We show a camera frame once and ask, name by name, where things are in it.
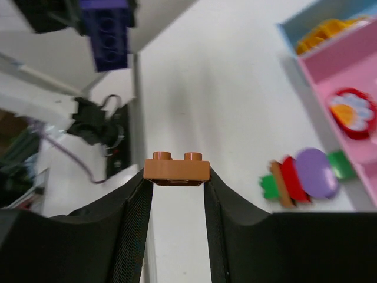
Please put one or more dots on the yellow curved lego brick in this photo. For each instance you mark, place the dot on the yellow curved lego brick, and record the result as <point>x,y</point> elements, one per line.
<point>326,30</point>

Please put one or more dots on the dark purple lego brick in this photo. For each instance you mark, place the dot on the dark purple lego brick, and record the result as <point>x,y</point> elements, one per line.
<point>106,25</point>

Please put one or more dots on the red flower lego brick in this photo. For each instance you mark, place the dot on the red flower lego brick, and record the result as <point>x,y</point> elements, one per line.
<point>354,111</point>

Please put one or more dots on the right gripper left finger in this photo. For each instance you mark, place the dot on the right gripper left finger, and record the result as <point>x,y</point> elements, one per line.
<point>100,242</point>

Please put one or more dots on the brown lego brick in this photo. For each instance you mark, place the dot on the brown lego brick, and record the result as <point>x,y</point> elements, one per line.
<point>163,170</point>

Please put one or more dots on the left light blue bin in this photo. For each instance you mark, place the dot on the left light blue bin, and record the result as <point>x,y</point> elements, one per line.
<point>321,21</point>

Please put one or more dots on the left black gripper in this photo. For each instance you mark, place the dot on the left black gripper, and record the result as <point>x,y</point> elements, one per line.
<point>51,16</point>

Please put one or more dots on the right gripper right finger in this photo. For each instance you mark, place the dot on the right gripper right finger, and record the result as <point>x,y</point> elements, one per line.
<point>248,244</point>

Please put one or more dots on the large pink bin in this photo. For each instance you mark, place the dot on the large pink bin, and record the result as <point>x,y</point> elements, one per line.
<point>342,75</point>

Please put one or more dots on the purple green red lego stack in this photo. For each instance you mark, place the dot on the purple green red lego stack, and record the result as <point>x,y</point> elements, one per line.
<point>311,174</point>

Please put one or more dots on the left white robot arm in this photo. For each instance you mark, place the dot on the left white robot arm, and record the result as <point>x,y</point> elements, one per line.
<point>55,51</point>

